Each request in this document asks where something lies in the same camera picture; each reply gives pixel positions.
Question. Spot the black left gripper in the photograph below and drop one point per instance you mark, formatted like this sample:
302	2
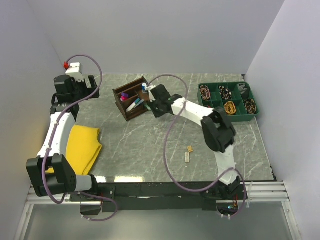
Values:
89	91

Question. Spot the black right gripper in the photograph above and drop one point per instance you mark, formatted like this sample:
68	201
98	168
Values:
156	114

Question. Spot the blue capped small bottle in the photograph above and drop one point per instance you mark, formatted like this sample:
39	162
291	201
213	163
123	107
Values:
143	86

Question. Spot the dark purple highlighter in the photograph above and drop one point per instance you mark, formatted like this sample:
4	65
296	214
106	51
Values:
123	94

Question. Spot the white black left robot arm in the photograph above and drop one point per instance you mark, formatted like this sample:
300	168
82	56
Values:
50	172

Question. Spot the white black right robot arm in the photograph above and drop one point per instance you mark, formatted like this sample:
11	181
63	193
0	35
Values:
218	131

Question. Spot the brown wooden desk organizer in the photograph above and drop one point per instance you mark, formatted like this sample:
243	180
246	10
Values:
134	90

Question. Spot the small tan eraser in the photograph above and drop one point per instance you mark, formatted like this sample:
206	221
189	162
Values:
190	149

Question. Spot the pink black rolled band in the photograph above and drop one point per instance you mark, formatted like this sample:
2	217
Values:
205	92

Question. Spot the beige rectangular eraser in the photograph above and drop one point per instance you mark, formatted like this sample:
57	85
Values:
187	157

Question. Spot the yellow folded cloth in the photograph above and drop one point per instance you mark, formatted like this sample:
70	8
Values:
79	145

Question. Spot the black white rolled band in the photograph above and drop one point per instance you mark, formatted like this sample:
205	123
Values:
225	92

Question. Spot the yellow rolled band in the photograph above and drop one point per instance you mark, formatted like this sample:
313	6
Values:
230	108

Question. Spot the green compartment tray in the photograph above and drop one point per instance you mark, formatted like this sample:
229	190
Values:
236	98

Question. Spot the grey crumpled item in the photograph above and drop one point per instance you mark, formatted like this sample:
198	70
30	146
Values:
244	90

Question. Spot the brown black rolled band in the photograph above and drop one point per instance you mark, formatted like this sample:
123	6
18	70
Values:
250	106

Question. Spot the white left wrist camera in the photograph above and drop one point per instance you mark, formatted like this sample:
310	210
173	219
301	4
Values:
74	70

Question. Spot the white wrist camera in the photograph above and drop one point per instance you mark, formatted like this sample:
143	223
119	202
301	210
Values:
74	70
149	89

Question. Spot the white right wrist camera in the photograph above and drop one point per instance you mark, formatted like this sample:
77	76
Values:
149	89

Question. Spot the black base frame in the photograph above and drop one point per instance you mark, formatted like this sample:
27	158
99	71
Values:
134	196

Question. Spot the aluminium rail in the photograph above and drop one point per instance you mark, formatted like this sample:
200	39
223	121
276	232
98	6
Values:
257	192

